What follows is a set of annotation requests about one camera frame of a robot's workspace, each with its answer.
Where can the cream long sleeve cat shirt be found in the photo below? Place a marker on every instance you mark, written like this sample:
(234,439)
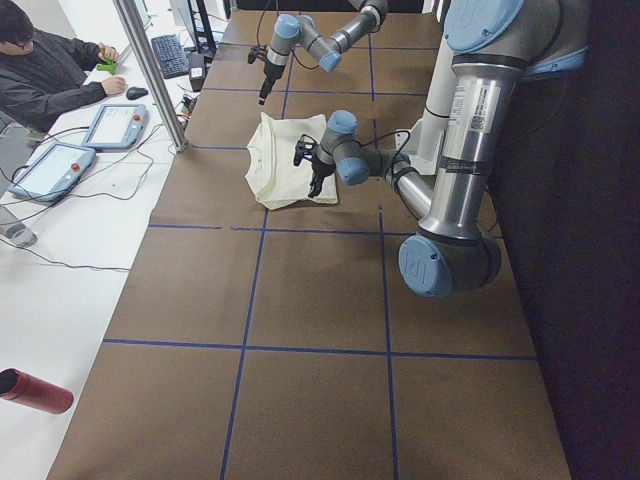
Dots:
(272,176)

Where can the person in black jacket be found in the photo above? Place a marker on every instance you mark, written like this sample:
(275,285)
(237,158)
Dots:
(43,75)

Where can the black computer mouse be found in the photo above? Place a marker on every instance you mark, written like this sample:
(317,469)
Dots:
(134,93)

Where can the green small object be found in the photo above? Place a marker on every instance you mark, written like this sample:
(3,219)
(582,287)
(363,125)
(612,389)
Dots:
(106,65)

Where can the brown paper table cover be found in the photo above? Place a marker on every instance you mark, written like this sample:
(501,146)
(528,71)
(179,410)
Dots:
(256,344)

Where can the far blue teach pendant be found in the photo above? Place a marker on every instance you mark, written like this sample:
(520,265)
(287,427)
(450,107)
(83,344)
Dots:
(116,127)

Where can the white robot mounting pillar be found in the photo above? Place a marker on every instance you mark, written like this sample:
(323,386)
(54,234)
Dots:
(427,135)

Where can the aluminium frame post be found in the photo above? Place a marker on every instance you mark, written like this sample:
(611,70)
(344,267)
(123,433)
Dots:
(141,47)

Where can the clear water bottle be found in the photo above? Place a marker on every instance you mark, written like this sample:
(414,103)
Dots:
(15,230)

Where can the small black box device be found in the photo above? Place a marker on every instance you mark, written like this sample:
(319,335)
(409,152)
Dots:
(197,71)

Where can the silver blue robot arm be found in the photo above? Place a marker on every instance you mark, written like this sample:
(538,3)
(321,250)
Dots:
(290,31)
(487,48)

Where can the black keyboard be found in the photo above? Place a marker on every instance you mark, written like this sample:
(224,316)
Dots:
(170,56)

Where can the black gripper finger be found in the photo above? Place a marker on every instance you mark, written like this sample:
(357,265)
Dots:
(316,186)
(265,91)

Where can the blue teach pendant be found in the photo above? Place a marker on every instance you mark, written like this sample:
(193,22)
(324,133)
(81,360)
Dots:
(54,173)
(116,127)

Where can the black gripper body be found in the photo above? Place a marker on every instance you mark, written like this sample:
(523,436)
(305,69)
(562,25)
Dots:
(270,76)
(320,172)

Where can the near blue teach pendant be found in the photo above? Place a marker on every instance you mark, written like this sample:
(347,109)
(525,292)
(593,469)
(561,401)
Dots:
(54,173)

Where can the red cylindrical bottle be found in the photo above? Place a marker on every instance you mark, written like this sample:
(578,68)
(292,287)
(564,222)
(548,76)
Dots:
(24,389)

